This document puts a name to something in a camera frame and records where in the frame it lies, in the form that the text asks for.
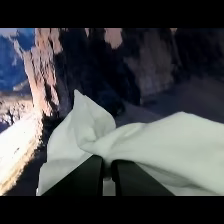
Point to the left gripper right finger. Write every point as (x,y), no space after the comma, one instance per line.
(135,181)

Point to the white garment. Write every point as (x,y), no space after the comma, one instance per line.
(160,143)

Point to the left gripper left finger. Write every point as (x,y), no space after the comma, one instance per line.
(85,180)

